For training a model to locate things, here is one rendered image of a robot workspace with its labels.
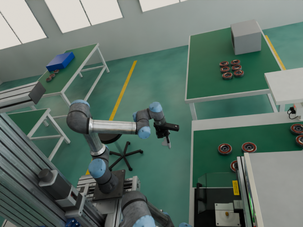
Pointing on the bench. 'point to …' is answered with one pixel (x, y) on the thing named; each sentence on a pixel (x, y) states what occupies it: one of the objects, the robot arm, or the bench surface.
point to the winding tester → (276, 188)
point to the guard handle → (199, 191)
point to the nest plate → (227, 222)
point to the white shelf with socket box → (287, 89)
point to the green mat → (279, 132)
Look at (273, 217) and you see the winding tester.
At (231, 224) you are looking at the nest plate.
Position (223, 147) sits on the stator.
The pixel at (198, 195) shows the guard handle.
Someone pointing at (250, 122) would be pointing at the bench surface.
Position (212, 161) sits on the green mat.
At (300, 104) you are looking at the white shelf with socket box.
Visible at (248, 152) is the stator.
